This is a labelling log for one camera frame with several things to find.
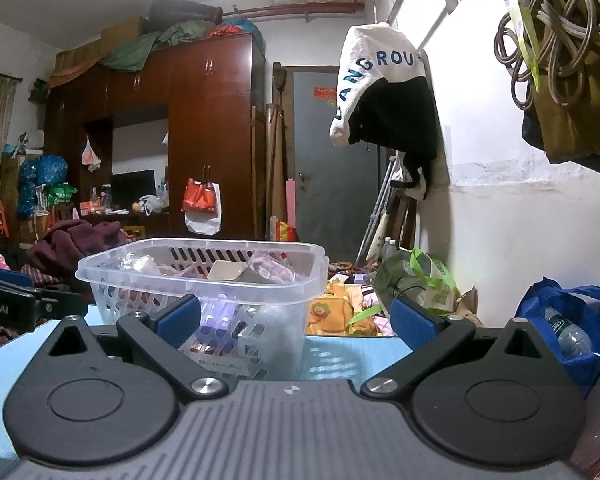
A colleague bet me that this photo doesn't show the maroon blanket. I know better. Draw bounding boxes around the maroon blanket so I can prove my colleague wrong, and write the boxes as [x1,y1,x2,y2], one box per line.
[26,218,132,282]

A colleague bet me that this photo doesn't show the green shopping bag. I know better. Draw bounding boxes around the green shopping bag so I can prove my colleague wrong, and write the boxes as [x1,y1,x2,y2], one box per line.
[347,246,462,333]

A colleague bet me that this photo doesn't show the grey door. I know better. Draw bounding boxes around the grey door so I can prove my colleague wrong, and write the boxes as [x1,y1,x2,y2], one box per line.
[284,65,397,265]

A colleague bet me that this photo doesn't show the metal crutch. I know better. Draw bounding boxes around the metal crutch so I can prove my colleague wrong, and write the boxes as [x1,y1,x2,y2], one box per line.
[356,151,407,264]

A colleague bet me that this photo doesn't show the olive hanging bag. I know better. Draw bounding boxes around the olive hanging bag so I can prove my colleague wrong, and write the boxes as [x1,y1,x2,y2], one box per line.
[521,0,600,182]

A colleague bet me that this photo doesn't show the crumpled clear wrapper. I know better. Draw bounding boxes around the crumpled clear wrapper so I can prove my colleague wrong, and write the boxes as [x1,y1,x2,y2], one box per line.
[116,252,162,277]

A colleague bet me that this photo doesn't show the water bottle green label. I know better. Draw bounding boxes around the water bottle green label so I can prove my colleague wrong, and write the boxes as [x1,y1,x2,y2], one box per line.
[544,306,594,359]

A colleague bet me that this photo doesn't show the black monitor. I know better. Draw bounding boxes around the black monitor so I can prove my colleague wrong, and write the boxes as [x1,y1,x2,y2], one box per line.
[110,169,158,212]

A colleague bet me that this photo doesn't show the orange and white plastic bag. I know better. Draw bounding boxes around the orange and white plastic bag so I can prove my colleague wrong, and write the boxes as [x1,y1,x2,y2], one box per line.
[181,164,223,237]

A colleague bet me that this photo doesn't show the pink paper roll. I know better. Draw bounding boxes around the pink paper roll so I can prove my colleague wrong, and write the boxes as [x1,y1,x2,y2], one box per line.
[284,178,298,232]

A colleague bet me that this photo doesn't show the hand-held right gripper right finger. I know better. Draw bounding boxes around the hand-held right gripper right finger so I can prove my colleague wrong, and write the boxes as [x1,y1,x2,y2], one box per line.
[361,294,556,402]

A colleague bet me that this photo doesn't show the cardboard box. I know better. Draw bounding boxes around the cardboard box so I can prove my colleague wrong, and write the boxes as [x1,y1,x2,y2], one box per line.
[99,16,149,54]

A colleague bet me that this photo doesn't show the white and black jacket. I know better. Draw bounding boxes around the white and black jacket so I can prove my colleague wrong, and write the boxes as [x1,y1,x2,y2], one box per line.
[329,22,442,202]

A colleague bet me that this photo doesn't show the blue shopping bag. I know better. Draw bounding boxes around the blue shopping bag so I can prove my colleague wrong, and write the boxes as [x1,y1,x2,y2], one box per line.
[516,276,600,399]

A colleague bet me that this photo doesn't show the green cloth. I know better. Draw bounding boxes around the green cloth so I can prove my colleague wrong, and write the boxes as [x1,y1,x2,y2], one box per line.
[99,20,222,72]

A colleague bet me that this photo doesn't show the blue mesh bag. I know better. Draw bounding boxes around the blue mesh bag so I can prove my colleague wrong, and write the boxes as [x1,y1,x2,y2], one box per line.
[16,154,69,219]

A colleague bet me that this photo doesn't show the wooden sticks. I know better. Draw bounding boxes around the wooden sticks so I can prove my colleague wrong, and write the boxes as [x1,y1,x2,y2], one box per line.
[264,61,289,242]

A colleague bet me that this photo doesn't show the red and blue bag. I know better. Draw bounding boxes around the red and blue bag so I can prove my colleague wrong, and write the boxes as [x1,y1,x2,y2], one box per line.
[209,16,267,57]

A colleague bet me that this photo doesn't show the clear plastic basket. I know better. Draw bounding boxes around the clear plastic basket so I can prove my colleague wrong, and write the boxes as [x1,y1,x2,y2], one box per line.
[75,237,331,382]

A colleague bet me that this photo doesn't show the small green plastic bag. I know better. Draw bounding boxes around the small green plastic bag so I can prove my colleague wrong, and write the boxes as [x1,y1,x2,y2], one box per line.
[46,183,79,207]

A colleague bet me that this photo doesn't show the coiled grey rope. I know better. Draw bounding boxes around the coiled grey rope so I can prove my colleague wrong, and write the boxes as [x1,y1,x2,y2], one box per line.
[494,0,600,109]

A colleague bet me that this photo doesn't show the brown wooden wardrobe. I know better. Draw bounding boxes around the brown wooden wardrobe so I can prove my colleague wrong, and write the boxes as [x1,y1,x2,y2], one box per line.
[44,34,267,242]

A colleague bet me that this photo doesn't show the small hanging plastic bag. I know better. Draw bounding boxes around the small hanging plastic bag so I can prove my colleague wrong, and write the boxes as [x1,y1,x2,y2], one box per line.
[81,136,103,173]

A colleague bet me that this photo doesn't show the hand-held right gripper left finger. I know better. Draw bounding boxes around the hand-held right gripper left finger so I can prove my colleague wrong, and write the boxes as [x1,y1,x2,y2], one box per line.
[45,294,229,404]

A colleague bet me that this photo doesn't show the red and yellow bag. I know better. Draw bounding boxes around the red and yellow bag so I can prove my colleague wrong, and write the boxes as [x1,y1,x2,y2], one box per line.
[271,214,299,243]

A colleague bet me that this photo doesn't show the yellow-green strap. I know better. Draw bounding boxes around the yellow-green strap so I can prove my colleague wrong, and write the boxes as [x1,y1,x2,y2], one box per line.
[495,0,544,92]

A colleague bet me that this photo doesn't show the beige card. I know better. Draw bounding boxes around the beige card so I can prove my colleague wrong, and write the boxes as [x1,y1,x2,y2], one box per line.
[206,259,252,282]

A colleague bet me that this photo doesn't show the red ceiling pipe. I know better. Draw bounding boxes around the red ceiling pipe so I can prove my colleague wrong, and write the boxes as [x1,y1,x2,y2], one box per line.
[219,1,367,22]

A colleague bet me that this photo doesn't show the yellow printed cloth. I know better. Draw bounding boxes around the yellow printed cloth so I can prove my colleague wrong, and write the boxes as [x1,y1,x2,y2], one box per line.
[306,281,397,338]

